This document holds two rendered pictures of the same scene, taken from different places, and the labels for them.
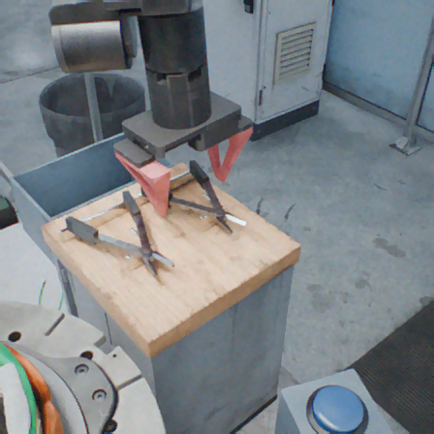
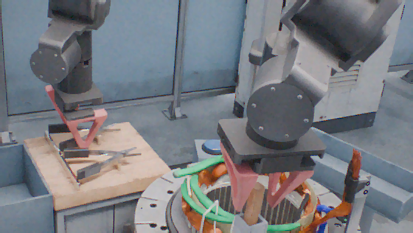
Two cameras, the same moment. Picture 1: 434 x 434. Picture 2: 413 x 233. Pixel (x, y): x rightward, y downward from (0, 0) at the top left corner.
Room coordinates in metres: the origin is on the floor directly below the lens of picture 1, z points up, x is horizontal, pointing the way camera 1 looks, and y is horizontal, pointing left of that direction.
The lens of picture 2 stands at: (0.13, 0.85, 1.58)
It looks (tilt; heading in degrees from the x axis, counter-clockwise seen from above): 27 degrees down; 277
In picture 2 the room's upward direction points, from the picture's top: 6 degrees clockwise
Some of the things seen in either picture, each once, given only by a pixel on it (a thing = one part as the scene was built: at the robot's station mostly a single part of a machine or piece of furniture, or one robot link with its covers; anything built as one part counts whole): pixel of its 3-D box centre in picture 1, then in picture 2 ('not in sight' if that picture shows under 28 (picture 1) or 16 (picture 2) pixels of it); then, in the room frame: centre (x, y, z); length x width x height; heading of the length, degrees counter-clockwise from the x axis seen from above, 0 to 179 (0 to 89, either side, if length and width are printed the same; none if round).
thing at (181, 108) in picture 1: (179, 97); (74, 75); (0.46, 0.03, 1.20); 0.10 x 0.07 x 0.07; 130
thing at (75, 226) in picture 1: (82, 230); (88, 171); (0.40, 0.13, 1.09); 0.04 x 0.01 x 0.02; 55
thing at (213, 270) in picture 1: (169, 243); (96, 161); (0.41, 0.05, 1.05); 0.20 x 0.19 x 0.02; 40
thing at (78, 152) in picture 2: (132, 206); (76, 152); (0.43, 0.09, 1.09); 0.04 x 0.01 x 0.02; 25
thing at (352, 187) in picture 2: not in sight; (352, 181); (0.02, 0.22, 1.21); 0.04 x 0.04 x 0.03; 38
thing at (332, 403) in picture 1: (337, 409); (214, 145); (0.23, -0.10, 1.04); 0.04 x 0.04 x 0.01
